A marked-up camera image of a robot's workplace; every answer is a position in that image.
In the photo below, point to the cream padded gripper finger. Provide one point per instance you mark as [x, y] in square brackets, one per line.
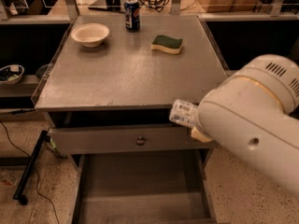
[195, 134]

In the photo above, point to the clear plastic bottle white label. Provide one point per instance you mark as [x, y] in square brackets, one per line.
[184, 113]

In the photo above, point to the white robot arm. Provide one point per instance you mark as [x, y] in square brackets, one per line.
[249, 114]

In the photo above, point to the grey top drawer with knob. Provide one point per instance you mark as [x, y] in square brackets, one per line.
[116, 139]

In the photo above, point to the grey drawer cabinet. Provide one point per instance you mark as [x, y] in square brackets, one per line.
[123, 82]

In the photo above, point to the open grey middle drawer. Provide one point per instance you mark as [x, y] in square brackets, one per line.
[158, 187]

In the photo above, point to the green yellow sponge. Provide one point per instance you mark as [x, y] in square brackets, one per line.
[167, 44]

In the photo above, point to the blue soda can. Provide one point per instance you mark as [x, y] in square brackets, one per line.
[132, 20]

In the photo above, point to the white paper bowl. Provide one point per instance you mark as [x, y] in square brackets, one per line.
[90, 35]

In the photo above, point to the black bar on floor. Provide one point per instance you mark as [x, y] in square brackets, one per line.
[18, 195]

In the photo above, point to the white bowl with items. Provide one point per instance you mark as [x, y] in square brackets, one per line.
[11, 74]

